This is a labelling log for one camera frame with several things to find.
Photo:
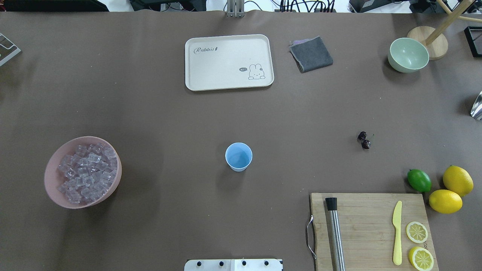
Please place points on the aluminium frame post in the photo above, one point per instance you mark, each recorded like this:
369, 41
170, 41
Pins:
235, 9

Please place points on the black frame tray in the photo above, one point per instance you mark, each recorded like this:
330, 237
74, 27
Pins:
473, 35

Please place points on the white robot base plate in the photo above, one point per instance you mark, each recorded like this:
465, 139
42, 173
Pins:
234, 265

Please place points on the lemon half upper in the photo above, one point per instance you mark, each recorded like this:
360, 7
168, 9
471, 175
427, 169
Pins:
417, 232

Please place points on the pile of clear ice cubes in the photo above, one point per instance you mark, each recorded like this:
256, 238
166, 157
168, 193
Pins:
88, 173

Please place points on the white wire cup rack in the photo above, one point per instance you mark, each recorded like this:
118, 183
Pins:
7, 49

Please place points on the steel muddler black tip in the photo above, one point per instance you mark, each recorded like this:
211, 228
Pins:
338, 254

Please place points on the beige rabbit tray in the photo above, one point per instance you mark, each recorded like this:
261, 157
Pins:
228, 62

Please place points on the yellow lemon upper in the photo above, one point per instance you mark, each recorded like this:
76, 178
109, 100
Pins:
458, 180

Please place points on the mint green bowl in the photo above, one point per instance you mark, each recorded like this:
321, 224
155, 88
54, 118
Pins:
407, 55

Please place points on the pink bowl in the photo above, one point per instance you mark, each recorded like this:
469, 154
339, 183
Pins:
53, 178

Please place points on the light blue cup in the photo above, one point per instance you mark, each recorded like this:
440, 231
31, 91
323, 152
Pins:
238, 156

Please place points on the yellow lemon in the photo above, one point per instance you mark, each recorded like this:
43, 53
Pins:
445, 201
458, 180

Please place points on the wooden stand with round base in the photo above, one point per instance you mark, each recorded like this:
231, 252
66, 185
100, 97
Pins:
433, 39

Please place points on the lemon half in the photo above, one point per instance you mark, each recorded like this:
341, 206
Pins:
421, 259
417, 232

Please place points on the lemon half lower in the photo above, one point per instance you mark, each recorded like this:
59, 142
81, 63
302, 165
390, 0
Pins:
421, 259

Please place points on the wooden cutting board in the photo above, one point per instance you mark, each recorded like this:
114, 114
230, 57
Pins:
367, 232

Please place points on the yellow plastic knife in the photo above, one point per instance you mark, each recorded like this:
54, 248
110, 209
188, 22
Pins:
396, 222

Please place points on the metal scoop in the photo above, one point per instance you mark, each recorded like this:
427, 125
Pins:
476, 110

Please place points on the dark cherry pair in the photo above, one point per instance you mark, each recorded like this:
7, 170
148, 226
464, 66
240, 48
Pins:
365, 140

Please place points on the yellow lemon lower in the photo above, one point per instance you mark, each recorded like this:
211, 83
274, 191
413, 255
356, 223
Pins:
445, 201

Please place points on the green lime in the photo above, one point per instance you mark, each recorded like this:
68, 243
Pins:
419, 180

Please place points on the grey folded cloth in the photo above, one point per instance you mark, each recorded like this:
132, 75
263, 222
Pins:
310, 54

